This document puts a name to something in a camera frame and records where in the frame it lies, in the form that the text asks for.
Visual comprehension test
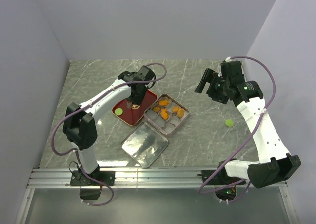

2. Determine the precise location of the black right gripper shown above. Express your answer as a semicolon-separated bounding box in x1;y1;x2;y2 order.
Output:
195;68;230;104

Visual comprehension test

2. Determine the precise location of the orange scalloped cookie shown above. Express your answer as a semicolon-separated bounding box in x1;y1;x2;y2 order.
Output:
153;106;160;113

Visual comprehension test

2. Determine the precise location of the orange fish cookie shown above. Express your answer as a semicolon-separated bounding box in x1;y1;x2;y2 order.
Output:
158;100;170;107

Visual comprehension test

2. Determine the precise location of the green round cookie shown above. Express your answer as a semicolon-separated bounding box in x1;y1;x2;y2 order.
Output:
225;119;234;127
115;108;123;116

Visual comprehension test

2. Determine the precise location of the round waffle cookie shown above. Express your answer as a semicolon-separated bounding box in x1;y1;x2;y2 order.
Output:
177;108;185;118

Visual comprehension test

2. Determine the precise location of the orange round cookie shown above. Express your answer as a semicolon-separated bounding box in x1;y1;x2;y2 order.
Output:
171;106;179;113

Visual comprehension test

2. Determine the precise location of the pink cookie tin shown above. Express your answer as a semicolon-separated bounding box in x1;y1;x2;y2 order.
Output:
144;94;189;137

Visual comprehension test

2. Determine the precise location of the silver tin lid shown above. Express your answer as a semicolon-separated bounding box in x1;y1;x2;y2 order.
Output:
121;122;169;168

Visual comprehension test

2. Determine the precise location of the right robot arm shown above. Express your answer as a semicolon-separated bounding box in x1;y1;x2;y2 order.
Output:
195;56;301;194

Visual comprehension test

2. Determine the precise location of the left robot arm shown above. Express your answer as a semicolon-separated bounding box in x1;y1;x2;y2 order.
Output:
62;63;157;185

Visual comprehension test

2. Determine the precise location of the red lacquer tray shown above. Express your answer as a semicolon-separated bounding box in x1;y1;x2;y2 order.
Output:
112;90;158;126

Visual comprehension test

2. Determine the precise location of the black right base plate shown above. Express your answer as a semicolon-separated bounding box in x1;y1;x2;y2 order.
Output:
198;169;242;186

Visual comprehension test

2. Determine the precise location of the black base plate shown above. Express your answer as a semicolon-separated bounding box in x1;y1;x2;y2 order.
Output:
70;170;116;186
198;169;242;186

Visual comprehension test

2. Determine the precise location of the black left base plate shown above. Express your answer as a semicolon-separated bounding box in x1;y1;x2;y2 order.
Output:
70;170;116;186

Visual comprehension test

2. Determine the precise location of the aluminium front rail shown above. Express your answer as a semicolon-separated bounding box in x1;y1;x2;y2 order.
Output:
27;167;206;189

